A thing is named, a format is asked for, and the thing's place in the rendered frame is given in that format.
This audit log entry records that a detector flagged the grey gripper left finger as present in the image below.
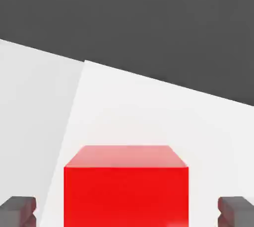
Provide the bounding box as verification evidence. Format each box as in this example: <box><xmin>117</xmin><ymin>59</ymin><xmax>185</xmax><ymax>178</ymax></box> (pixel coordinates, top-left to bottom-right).
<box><xmin>0</xmin><ymin>196</ymin><xmax>37</xmax><ymax>227</ymax></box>

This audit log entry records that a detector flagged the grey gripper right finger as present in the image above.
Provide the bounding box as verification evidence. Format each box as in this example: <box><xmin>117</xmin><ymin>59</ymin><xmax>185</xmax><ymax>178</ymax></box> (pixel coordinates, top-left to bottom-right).
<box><xmin>217</xmin><ymin>196</ymin><xmax>254</xmax><ymax>227</ymax></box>

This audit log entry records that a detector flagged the small red cube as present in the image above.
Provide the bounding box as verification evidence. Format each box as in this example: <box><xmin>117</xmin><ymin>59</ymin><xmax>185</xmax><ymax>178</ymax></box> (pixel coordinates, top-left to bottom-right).
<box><xmin>63</xmin><ymin>145</ymin><xmax>189</xmax><ymax>227</ymax></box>

